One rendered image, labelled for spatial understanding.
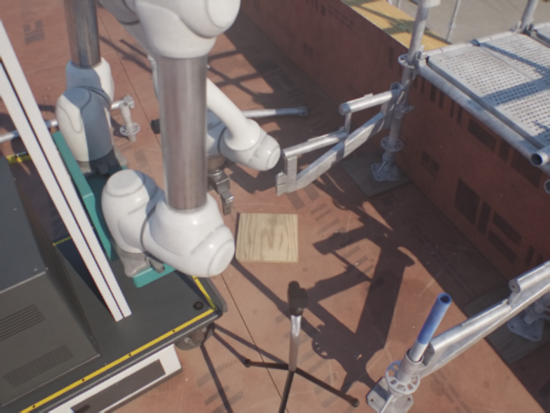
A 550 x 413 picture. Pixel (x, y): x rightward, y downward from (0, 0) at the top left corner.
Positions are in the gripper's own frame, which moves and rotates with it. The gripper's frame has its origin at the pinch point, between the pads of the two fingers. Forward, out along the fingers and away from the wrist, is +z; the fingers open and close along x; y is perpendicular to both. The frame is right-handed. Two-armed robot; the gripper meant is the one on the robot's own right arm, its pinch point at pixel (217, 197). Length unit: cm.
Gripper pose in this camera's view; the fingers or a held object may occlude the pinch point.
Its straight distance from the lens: 157.4
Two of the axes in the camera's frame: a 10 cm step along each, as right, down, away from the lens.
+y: -8.3, 4.0, -3.7
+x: 5.5, 6.1, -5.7
